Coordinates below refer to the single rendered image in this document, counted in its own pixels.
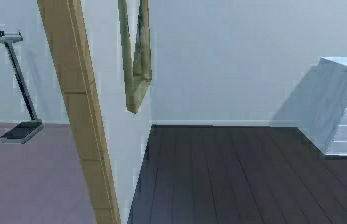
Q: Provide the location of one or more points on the white chest of drawers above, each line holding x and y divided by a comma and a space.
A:
334, 100

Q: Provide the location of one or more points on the tan wooden room door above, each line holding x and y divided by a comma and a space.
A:
77, 100

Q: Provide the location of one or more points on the grey upright weighing scale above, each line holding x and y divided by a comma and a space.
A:
21, 130

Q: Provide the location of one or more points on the wooden framed wall picture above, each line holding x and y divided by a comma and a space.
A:
136, 90

